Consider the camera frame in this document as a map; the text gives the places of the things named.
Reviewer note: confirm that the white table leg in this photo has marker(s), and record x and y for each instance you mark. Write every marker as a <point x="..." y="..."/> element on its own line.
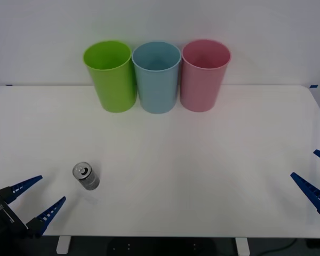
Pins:
<point x="242" y="246"/>
<point x="62" y="244"/>

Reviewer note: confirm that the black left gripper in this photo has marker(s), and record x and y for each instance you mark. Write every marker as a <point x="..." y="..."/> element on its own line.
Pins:
<point x="8" y="224"/>

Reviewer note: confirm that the black drink can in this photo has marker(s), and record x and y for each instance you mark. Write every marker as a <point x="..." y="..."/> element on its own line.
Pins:
<point x="88" y="179"/>

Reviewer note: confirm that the green plastic bin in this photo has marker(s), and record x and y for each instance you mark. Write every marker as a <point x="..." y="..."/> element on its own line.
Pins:
<point x="112" y="85"/>

